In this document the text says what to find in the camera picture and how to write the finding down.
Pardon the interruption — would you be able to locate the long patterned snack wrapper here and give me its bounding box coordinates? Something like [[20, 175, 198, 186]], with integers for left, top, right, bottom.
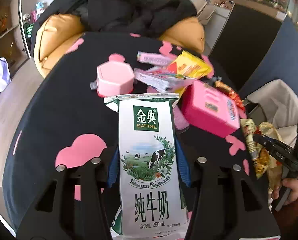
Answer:
[[240, 119, 271, 179]]

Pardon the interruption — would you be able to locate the white green milk carton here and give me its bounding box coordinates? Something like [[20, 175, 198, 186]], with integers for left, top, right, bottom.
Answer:
[[104, 93, 189, 239]]

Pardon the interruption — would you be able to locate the yellow snack packet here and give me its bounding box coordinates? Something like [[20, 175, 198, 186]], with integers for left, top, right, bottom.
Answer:
[[166, 50, 214, 96]]

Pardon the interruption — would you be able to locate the pink sachet wrapper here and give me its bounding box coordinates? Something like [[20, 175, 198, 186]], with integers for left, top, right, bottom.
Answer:
[[137, 51, 173, 67]]

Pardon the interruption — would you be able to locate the red snack wrapper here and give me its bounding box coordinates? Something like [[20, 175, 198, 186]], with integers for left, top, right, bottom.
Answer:
[[207, 77, 246, 112]]

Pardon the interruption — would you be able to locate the pink Kleenex tissue pack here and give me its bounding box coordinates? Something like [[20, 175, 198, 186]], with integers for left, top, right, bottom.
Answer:
[[134, 68, 196, 94]]

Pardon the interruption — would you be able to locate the red sleeve forearm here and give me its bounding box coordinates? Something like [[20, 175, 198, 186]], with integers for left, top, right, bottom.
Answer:
[[272, 182, 298, 240]]

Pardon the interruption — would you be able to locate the paper trash bag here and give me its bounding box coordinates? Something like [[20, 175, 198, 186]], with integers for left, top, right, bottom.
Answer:
[[255, 122, 283, 193]]

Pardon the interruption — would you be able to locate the person's right hand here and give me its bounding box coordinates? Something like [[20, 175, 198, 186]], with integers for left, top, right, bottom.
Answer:
[[271, 177, 298, 206]]

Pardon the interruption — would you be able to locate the black pink-patterned tablecloth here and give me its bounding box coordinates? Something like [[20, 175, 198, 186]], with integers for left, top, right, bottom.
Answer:
[[2, 31, 270, 240]]

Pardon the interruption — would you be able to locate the pink rectangular box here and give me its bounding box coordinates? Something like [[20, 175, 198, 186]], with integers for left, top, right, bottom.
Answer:
[[180, 80, 240, 138]]

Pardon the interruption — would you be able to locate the blue partition panel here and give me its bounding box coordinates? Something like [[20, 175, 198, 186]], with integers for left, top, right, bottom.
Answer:
[[239, 17, 298, 97]]

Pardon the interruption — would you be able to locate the pink plastic scoop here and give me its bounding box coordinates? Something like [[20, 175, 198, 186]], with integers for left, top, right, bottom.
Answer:
[[173, 105, 189, 131]]

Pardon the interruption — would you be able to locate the pink hexagonal jar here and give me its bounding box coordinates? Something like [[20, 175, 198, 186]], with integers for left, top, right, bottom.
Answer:
[[90, 61, 134, 98]]

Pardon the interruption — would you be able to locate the orange leather sofa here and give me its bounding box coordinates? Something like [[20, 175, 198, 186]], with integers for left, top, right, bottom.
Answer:
[[31, 14, 205, 77]]

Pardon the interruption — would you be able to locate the black jacket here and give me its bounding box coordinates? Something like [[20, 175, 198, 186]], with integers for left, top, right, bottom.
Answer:
[[31, 0, 197, 46]]

